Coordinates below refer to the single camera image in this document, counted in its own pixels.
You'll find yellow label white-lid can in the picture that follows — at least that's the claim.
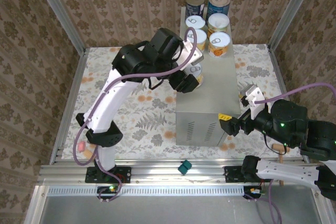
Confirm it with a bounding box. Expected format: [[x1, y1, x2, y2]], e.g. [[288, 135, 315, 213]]
[[193, 29, 208, 53], [187, 63, 205, 88]]

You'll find green label white-lid can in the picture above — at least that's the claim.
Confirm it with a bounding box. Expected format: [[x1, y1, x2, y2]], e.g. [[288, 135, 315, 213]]
[[185, 15, 206, 32]]

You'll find slim dark blue can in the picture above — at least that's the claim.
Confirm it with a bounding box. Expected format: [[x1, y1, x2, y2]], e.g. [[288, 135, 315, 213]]
[[185, 0, 205, 17]]

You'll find orange fruit label can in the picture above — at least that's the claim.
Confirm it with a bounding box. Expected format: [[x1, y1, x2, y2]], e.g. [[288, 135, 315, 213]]
[[207, 31, 232, 58]]

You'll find plastic-lidded yellow label can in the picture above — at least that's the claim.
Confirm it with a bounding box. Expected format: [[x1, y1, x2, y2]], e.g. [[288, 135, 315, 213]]
[[207, 13, 230, 36]]

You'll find large blue can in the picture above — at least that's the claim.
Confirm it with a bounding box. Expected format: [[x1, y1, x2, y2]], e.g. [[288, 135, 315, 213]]
[[207, 0, 231, 16]]

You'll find grey metal box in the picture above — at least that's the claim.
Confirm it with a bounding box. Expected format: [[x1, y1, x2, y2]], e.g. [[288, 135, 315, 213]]
[[175, 6, 242, 146]]

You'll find small wooden mallet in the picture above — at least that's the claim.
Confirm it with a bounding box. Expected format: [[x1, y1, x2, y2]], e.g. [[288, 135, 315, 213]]
[[272, 143, 291, 186]]

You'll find small green block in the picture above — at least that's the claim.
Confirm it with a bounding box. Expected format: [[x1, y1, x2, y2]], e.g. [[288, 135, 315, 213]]
[[177, 159, 193, 175]]

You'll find floral tablecloth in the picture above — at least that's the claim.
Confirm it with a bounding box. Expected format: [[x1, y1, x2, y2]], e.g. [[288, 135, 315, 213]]
[[62, 44, 286, 161]]

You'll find grey metal lower sheet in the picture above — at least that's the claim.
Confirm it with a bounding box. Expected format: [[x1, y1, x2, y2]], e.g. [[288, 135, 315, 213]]
[[39, 195, 325, 224]]

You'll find right gripper thin black cable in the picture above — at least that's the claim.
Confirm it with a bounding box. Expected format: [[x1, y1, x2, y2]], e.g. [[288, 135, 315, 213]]
[[263, 133, 274, 152]]

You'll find gripper thin black cable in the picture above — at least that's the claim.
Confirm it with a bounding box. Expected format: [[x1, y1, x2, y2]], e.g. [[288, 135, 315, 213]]
[[263, 133, 274, 152], [147, 77, 169, 90]]

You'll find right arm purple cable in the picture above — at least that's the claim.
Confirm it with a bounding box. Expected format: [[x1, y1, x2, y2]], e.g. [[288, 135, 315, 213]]
[[254, 82, 336, 224]]

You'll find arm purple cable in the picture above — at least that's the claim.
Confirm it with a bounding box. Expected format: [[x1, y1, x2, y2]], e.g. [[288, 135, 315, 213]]
[[254, 82, 336, 224], [73, 27, 198, 204]]

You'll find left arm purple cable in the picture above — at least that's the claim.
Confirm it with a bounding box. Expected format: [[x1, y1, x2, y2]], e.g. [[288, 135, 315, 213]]
[[73, 27, 198, 204]]

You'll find left gripper thin black cable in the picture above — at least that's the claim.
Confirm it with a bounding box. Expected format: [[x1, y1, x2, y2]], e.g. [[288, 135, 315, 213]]
[[147, 77, 169, 90]]

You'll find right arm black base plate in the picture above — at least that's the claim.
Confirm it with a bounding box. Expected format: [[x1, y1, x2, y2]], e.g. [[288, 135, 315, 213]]
[[224, 165, 246, 184]]

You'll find slotted grey cable duct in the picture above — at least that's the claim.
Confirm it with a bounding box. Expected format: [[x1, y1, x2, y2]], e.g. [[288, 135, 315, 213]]
[[47, 185, 246, 197]]

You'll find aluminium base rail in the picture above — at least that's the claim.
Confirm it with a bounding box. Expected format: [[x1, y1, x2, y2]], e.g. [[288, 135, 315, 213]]
[[36, 158, 323, 186]]

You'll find aluminium frame post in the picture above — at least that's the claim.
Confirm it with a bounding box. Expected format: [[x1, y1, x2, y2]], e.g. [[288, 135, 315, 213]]
[[268, 0, 320, 49], [30, 0, 87, 53]]

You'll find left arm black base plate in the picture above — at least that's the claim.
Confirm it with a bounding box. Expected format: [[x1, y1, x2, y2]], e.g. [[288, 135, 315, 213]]
[[85, 166, 132, 184]]

